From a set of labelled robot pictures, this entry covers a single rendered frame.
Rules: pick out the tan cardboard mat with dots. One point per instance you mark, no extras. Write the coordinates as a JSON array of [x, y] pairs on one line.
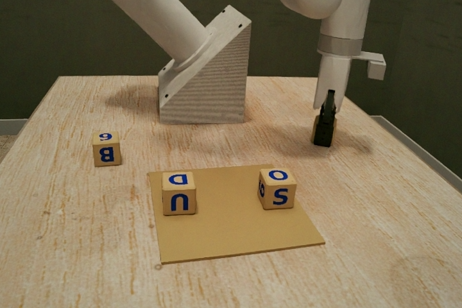
[[230, 220]]

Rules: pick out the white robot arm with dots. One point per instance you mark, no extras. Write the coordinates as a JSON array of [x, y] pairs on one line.
[[175, 29]]

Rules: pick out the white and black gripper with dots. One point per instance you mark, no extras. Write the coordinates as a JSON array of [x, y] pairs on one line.
[[333, 75]]

